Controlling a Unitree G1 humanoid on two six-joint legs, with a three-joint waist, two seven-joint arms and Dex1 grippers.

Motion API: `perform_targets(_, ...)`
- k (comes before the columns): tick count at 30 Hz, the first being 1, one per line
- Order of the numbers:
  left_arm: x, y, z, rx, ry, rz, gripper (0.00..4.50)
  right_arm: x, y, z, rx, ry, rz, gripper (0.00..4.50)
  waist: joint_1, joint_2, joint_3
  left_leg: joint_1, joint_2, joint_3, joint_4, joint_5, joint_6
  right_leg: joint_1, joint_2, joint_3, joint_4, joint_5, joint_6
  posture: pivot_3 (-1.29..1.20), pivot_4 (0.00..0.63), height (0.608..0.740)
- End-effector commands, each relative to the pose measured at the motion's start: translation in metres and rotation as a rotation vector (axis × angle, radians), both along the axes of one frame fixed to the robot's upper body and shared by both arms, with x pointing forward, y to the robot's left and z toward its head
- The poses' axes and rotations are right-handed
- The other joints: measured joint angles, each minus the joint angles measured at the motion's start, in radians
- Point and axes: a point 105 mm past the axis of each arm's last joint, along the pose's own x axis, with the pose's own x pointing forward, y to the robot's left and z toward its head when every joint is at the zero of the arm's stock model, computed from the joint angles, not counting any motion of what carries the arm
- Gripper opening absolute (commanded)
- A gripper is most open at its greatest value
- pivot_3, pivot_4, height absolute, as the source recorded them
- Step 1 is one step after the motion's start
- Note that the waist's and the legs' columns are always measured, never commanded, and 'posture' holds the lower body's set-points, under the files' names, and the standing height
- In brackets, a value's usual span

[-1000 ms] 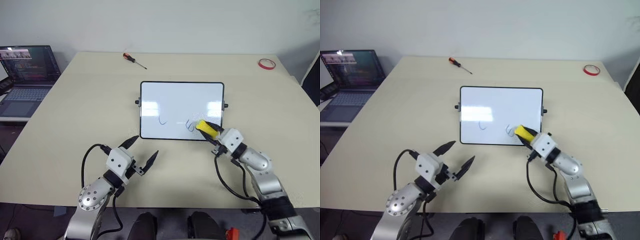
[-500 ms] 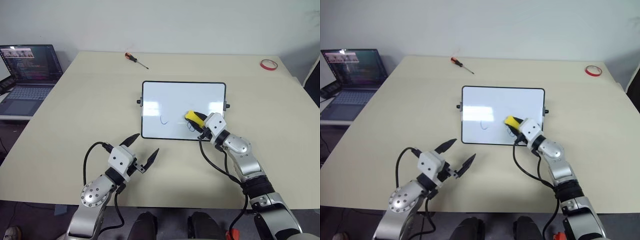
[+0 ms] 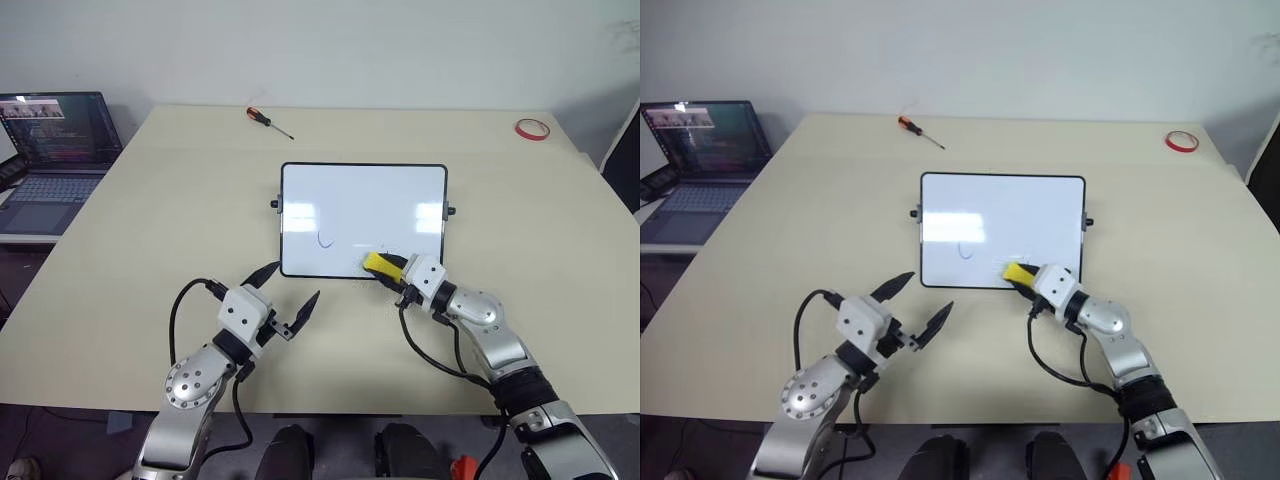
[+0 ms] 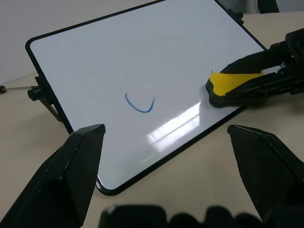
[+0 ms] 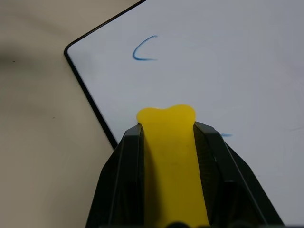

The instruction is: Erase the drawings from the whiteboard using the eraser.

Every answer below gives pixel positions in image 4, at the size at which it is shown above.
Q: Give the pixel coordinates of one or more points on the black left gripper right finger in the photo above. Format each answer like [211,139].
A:
[268,166]

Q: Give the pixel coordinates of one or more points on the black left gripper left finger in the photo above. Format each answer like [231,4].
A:
[59,175]

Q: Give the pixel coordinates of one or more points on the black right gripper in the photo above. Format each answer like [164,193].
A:
[295,52]

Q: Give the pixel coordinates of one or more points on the yellow and black whiteboard eraser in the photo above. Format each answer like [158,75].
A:
[223,85]

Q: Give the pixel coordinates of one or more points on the dark chair base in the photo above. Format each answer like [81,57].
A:
[268,5]

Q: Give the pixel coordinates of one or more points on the silver rod with red tip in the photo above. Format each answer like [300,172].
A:
[14,88]

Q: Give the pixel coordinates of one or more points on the white whiteboard with black frame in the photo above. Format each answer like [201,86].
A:
[133,71]

